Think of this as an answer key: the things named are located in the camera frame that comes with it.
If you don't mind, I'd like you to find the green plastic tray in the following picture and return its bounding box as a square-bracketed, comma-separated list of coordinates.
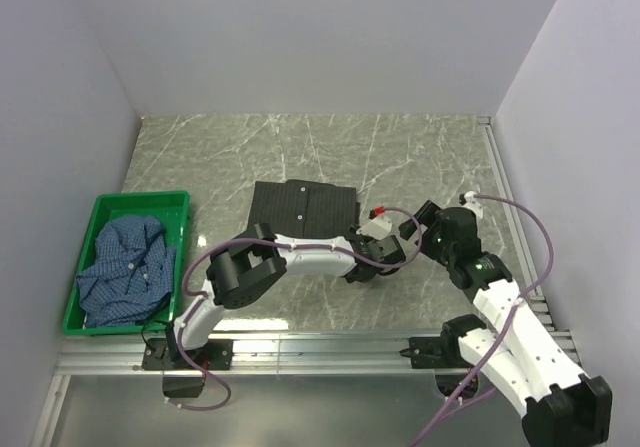
[62, 190, 190, 336]

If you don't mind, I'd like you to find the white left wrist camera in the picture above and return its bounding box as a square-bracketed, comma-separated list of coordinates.
[357, 206, 393, 240]

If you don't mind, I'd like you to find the aluminium rail frame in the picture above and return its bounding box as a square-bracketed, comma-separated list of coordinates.
[54, 116, 584, 447]

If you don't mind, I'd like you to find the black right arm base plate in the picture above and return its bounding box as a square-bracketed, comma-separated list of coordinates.
[399, 336, 470, 369]

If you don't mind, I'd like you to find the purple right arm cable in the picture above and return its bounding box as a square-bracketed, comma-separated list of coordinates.
[407, 192, 556, 447]

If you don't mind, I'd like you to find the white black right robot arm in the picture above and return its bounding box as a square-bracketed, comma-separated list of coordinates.
[400, 192, 613, 446]

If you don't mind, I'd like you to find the blue checked shirt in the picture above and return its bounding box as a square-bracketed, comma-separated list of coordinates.
[75, 215, 177, 328]

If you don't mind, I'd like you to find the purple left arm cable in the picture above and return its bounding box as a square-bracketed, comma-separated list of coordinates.
[172, 206, 424, 410]

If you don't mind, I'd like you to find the black pinstriped long sleeve shirt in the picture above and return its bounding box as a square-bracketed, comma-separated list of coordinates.
[247, 179, 360, 239]

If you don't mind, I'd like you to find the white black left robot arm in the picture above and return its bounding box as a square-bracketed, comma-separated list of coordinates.
[165, 223, 407, 369]

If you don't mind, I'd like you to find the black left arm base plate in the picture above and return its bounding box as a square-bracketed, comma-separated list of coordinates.
[141, 338, 234, 371]

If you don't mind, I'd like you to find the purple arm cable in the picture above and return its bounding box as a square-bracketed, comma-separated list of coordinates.
[407, 192, 556, 447]
[172, 206, 424, 410]

